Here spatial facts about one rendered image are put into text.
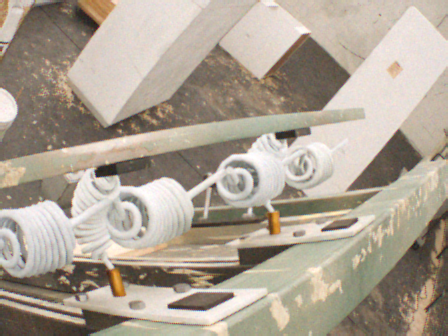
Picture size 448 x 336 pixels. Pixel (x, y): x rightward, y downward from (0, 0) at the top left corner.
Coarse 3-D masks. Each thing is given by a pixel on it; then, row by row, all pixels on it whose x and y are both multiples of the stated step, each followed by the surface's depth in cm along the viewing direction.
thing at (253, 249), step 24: (264, 144) 85; (240, 240) 87; (264, 240) 86; (288, 240) 83; (312, 240) 81; (0, 264) 125; (72, 264) 109; (96, 264) 105; (120, 264) 102; (144, 264) 99; (168, 264) 97; (192, 264) 95; (216, 264) 93; (240, 264) 90; (72, 288) 110; (96, 288) 106; (192, 288) 95
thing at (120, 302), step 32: (128, 160) 55; (96, 192) 57; (96, 224) 60; (96, 256) 60; (128, 288) 65; (160, 288) 64; (256, 288) 59; (0, 320) 73; (32, 320) 68; (64, 320) 64; (96, 320) 61; (128, 320) 58; (160, 320) 52; (192, 320) 51
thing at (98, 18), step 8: (80, 0) 508; (88, 0) 510; (96, 0) 509; (104, 0) 504; (112, 0) 504; (80, 8) 509; (88, 8) 506; (96, 8) 509; (104, 8) 506; (112, 8) 502; (96, 16) 503; (104, 16) 508
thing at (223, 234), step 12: (300, 216) 149; (324, 216) 142; (336, 216) 141; (144, 228) 172; (192, 228) 160; (204, 228) 159; (216, 228) 157; (228, 228) 155; (240, 228) 154; (252, 228) 152; (180, 240) 163; (192, 240) 161; (204, 240) 159; (216, 240) 157; (228, 240) 156
